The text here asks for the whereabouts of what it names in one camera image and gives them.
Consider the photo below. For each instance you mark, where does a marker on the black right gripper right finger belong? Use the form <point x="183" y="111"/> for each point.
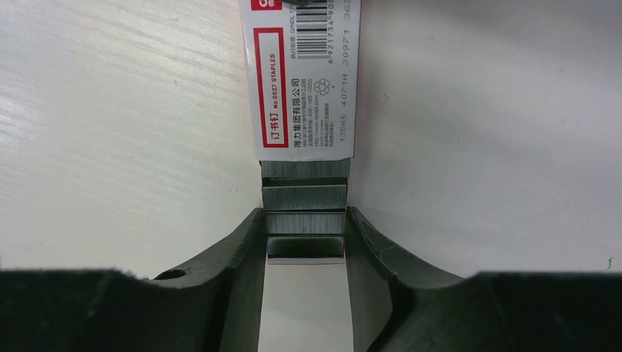
<point x="400" y="302"/>

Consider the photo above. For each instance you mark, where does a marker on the red white staple box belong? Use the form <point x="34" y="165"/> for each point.
<point x="302" y="64"/>

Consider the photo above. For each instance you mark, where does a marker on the box of staples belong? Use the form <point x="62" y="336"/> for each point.
<point x="305" y="204"/>

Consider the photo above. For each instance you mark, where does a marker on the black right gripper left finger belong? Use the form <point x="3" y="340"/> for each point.
<point x="211" y="302"/>

